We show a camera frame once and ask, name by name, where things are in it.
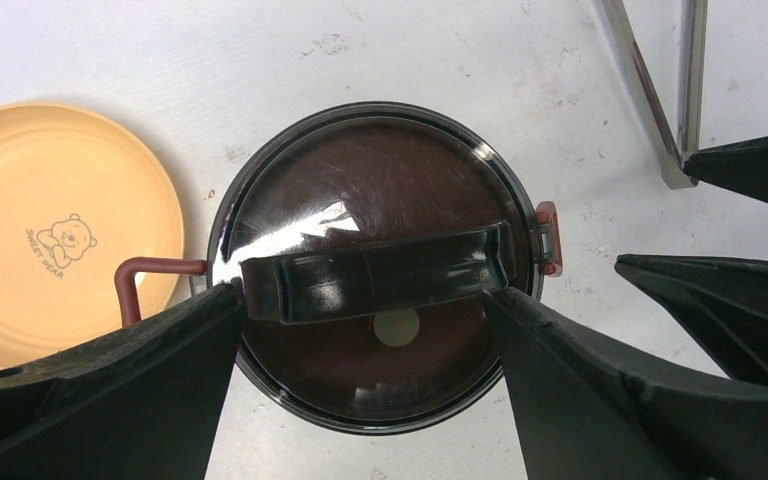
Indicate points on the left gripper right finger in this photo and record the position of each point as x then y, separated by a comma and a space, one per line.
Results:
587, 406

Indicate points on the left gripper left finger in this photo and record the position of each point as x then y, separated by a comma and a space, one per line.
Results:
142, 402

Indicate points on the grey transparent lid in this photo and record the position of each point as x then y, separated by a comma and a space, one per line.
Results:
362, 238

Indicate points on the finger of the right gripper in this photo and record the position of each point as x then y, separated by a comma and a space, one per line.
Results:
722, 303
740, 167

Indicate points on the orange plastic plate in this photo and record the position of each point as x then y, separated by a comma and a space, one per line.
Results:
79, 195

